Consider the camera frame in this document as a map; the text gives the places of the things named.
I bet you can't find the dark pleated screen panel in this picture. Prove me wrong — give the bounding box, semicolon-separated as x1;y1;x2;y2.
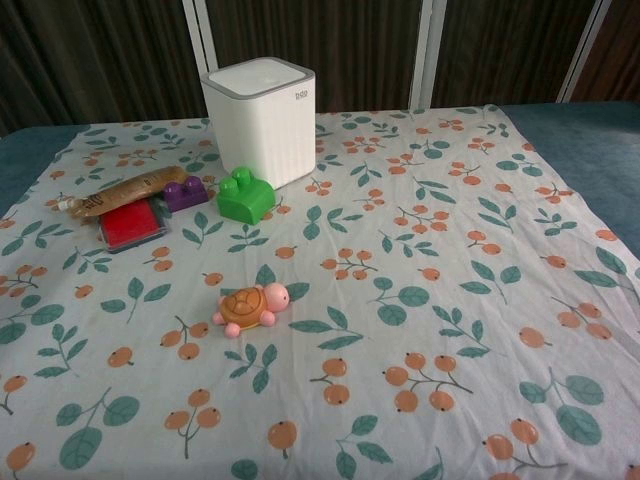
569;0;640;104
0;0;204;139
434;0;596;109
199;0;426;116

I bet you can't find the purple toy building block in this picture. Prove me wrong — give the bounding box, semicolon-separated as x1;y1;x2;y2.
163;177;210;212

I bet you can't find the floral print tablecloth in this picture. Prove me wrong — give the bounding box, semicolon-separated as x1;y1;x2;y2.
0;102;640;480

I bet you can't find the green toy building block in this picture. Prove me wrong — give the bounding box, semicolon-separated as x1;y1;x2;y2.
216;167;278;218

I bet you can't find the white square lidded bin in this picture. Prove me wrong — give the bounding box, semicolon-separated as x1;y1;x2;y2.
199;56;317;190

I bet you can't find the small orange object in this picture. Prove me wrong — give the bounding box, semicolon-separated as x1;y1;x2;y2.
211;282;292;340

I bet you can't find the white screen frame post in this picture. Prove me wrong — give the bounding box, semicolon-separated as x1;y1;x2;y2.
182;0;219;121
409;0;448;112
556;0;614;104

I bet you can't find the brown sauce pouch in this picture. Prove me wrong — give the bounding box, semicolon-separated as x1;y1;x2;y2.
53;165;184;220

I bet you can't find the red ink pad box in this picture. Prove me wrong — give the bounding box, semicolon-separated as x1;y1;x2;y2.
98;197;171;254

